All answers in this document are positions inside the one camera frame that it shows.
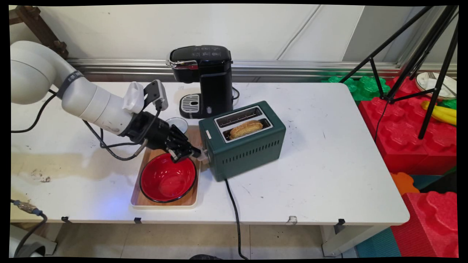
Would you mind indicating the grey toaster lever knob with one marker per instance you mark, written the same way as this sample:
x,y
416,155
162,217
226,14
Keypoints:
x,y
204,156

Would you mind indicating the aluminium wall rail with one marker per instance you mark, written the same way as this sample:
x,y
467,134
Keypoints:
x,y
292,67

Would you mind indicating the green foam block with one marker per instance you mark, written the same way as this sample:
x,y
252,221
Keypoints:
x,y
365,87

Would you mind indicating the silver fork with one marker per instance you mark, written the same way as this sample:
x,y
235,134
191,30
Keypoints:
x,y
433,76

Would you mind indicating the white plate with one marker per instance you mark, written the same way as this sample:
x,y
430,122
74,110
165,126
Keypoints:
x,y
424,84

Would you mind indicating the toasted bread slice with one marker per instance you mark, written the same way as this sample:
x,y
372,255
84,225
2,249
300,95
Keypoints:
x,y
246,128

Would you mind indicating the white table leg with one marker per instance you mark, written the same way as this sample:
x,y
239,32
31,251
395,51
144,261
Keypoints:
x,y
351,239

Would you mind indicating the clear drinking glass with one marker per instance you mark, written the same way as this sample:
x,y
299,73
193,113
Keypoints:
x,y
179,122

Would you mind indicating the orange foam piece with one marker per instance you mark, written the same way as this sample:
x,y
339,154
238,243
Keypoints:
x,y
402,182

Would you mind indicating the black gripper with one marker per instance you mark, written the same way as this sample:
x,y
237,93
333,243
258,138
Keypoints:
x,y
153,131

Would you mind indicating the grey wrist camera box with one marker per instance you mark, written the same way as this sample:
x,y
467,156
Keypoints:
x,y
157,93

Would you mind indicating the dark green two-slot toaster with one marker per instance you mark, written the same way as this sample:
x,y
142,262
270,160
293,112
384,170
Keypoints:
x,y
248,153

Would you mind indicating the black coffee machine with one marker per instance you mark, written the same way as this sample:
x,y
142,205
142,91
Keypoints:
x,y
215,84

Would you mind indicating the large red foam block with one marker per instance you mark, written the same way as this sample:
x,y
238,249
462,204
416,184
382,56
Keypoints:
x,y
402,138

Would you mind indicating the red bowl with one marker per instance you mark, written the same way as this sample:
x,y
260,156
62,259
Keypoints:
x,y
164,182

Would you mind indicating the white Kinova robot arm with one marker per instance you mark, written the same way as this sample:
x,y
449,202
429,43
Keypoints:
x,y
91,102

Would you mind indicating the teal floor mat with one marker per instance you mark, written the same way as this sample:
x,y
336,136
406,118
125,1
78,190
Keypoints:
x,y
380,244

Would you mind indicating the wooden rack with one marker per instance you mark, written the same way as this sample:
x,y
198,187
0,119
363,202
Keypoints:
x,y
29,18

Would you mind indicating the wooden serving tray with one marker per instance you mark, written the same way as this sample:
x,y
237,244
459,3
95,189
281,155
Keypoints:
x,y
140,199

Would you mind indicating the black tripod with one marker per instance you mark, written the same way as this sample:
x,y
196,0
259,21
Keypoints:
x,y
436,91

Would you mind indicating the white ribbed wrist bracket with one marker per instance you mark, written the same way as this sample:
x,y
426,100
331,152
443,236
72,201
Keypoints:
x,y
133,96

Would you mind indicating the yellow banana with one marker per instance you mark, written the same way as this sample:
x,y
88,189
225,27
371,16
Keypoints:
x,y
448,110
444,119

